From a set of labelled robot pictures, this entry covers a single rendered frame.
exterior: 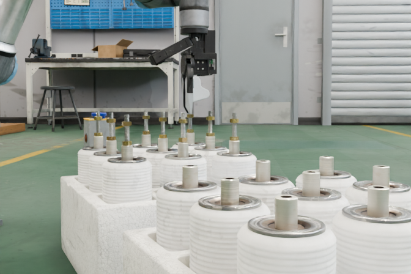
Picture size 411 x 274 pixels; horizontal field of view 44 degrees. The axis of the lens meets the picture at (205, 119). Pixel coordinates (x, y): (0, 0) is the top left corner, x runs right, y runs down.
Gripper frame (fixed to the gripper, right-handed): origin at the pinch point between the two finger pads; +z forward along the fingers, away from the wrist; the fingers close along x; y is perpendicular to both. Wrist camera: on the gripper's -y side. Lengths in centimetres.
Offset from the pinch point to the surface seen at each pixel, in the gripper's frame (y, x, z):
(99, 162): -21.7, -20.9, 10.6
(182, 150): -5.3, -26.7, 7.7
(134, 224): -15.7, -36.1, 19.8
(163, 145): -7.7, -15.3, 7.9
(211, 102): 111, 478, 8
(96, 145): -22.3, -6.5, 8.5
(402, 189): 17, -68, 9
